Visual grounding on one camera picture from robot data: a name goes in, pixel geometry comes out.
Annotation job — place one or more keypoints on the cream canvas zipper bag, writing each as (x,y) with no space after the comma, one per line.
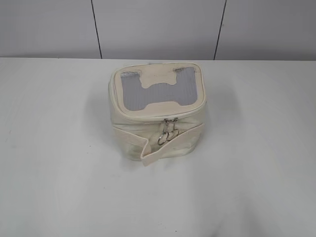
(157,110)

